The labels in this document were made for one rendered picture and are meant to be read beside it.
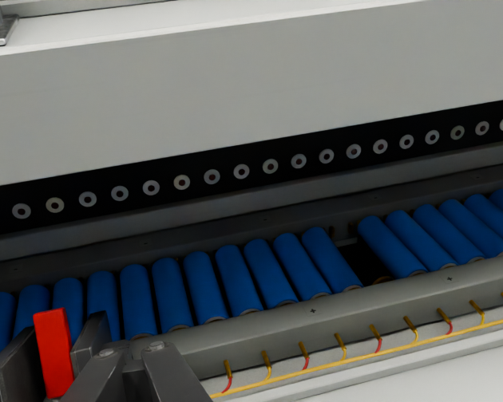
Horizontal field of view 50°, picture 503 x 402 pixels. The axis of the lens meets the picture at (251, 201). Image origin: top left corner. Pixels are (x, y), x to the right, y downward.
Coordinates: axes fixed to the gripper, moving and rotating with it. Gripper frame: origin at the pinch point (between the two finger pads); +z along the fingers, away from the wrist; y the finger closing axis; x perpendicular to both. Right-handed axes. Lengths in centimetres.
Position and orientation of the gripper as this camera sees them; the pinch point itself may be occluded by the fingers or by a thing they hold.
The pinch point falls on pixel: (60, 369)
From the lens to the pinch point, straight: 25.1
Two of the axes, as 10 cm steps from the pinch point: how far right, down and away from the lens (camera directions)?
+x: -1.8, -9.8, -0.3
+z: -1.8, 0.0, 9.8
